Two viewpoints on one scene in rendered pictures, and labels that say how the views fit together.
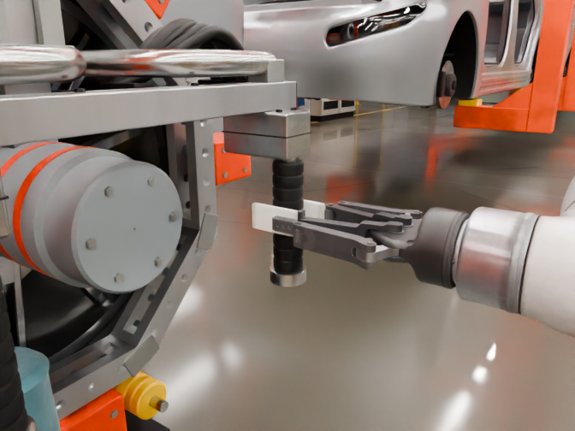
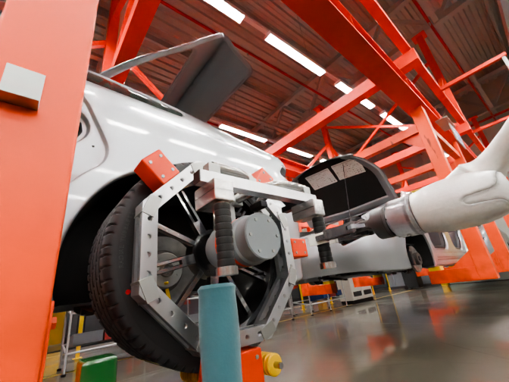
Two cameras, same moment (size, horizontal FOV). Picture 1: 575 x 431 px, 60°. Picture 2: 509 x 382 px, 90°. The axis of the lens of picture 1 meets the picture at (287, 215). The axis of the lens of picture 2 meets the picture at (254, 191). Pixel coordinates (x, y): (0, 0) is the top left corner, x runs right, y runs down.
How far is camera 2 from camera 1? 36 cm
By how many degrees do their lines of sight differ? 41
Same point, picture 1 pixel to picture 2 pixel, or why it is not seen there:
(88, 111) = (251, 184)
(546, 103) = (484, 261)
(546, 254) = (415, 197)
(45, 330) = not seen: hidden behind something
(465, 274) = (390, 218)
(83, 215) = (248, 223)
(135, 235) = (264, 237)
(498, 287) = (404, 217)
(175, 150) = not seen: hidden behind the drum
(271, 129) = (308, 205)
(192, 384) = not seen: outside the picture
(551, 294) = (423, 208)
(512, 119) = (467, 273)
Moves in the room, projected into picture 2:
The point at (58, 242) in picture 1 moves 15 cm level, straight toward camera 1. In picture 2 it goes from (240, 235) to (250, 219)
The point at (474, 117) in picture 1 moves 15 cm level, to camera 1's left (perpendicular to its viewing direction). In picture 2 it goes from (442, 277) to (429, 278)
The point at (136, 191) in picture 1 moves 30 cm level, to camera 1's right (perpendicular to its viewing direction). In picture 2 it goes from (263, 222) to (380, 200)
